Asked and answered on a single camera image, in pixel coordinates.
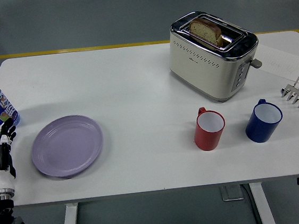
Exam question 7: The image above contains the purple plate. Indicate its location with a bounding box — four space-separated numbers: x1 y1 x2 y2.
27 111 108 182

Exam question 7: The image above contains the red mug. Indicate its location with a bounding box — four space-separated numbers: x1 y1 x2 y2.
190 105 228 153

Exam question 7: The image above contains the cream chrome toaster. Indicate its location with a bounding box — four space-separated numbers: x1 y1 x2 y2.
163 4 267 109

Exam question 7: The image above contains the brown bread slice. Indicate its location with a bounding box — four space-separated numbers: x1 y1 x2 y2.
188 16 225 50

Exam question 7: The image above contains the blue mug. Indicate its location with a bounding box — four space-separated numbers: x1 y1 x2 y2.
242 97 286 145

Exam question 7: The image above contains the white paper sheet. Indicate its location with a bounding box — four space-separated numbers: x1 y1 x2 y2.
252 39 299 84

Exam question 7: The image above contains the grey table bracket box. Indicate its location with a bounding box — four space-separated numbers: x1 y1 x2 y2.
220 184 245 203

